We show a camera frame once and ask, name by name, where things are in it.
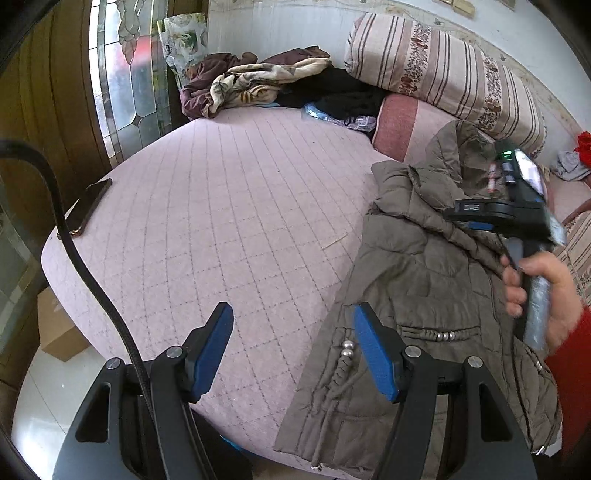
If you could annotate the cardboard box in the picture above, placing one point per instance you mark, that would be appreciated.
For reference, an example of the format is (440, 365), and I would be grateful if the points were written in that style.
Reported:
(57, 330)

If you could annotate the beige floral blanket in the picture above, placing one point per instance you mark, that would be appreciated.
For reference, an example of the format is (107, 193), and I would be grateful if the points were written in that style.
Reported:
(258, 81)

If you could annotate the pink pillow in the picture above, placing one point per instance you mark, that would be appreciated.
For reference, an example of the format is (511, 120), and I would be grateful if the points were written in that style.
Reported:
(406, 129)

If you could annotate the stained glass door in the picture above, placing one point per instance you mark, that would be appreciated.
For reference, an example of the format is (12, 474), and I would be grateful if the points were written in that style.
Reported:
(131, 78)

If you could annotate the black smartphone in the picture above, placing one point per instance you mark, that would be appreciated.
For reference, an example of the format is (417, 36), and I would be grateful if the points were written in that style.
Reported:
(90, 203)

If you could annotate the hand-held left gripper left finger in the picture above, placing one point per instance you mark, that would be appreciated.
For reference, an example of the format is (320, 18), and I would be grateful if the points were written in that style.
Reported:
(210, 355)

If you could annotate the pile of clothes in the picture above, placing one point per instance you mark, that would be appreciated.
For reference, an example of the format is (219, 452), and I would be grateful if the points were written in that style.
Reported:
(198, 94)

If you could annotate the grey cloth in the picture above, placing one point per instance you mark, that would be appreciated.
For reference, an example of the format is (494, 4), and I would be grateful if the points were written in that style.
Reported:
(570, 164)

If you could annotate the floral printed bag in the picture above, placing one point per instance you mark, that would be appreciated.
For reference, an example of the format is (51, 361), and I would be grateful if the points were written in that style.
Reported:
(184, 39)

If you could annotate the pink quilted bed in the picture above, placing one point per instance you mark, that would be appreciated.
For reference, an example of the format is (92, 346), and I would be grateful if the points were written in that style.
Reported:
(221, 207)

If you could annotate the red cloth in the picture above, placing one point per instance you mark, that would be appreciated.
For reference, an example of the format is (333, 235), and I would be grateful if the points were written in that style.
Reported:
(585, 147)

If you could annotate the striped floral folded quilt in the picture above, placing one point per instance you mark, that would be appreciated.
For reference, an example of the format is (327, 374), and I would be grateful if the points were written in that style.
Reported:
(443, 64)

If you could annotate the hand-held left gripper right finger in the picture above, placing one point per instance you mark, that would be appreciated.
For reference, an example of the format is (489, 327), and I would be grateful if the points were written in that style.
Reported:
(376, 355)

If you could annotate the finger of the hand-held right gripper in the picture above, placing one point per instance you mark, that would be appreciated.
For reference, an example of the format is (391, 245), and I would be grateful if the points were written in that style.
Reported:
(471, 212)

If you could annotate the clear plastic bag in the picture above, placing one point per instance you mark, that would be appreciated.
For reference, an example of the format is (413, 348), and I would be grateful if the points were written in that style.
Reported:
(323, 113)

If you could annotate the olive padded jacket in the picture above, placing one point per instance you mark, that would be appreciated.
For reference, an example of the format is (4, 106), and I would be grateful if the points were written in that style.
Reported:
(425, 286)

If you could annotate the black clothes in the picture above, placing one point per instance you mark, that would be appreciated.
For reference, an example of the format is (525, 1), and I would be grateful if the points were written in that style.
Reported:
(346, 90)

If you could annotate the person's right hand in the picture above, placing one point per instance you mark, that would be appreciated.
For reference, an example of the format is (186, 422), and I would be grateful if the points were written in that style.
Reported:
(561, 295)

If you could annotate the striped sofa cushion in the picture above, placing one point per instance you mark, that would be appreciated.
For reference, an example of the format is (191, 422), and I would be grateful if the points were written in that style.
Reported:
(579, 258)

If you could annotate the person's right forearm red sleeve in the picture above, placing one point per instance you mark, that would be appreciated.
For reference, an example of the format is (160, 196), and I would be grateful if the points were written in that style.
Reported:
(572, 383)

